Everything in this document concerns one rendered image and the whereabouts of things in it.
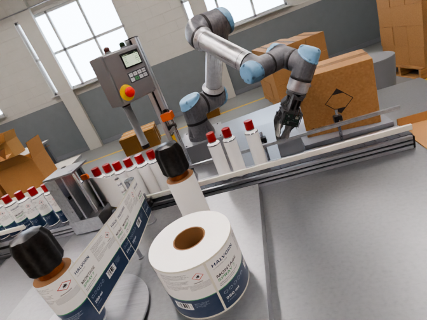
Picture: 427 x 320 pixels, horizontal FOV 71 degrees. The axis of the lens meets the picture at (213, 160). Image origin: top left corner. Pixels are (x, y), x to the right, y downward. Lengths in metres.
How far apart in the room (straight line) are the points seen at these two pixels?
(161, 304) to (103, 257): 0.19
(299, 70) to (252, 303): 0.73
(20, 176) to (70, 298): 2.16
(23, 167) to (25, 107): 4.89
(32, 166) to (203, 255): 2.30
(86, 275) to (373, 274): 0.66
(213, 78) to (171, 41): 5.09
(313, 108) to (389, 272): 0.79
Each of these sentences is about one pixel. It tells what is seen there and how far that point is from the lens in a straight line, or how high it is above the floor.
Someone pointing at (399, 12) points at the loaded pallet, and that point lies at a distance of 4.78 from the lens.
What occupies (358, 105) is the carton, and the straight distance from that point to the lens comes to 1.39.
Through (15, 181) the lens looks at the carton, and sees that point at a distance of 2.92.
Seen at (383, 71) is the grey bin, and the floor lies 0.51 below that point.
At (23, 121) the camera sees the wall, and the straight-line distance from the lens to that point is 7.78.
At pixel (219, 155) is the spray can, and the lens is 1.14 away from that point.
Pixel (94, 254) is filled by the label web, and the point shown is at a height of 1.03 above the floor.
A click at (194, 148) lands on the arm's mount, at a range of 1.57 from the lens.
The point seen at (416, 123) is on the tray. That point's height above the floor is 0.83.
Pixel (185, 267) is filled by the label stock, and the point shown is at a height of 1.02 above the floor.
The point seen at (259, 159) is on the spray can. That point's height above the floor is 0.93.
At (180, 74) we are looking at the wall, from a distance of 6.62.
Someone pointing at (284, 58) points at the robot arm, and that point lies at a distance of 1.12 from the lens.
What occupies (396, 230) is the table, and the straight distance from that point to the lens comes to 0.89.
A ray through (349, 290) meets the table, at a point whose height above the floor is 0.83.
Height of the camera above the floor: 1.42
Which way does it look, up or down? 22 degrees down
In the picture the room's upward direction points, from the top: 21 degrees counter-clockwise
